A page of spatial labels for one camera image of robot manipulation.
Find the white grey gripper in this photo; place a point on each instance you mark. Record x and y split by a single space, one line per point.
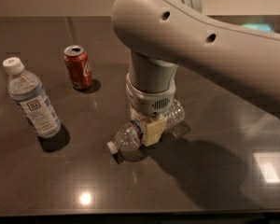
149 103

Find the clear crinkled water bottle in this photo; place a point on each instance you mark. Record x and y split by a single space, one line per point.
130 137

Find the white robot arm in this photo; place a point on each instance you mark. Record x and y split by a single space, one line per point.
165 34

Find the blue labelled water bottle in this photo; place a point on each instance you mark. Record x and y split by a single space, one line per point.
28 93

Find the red soda can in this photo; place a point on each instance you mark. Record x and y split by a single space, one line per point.
78 65

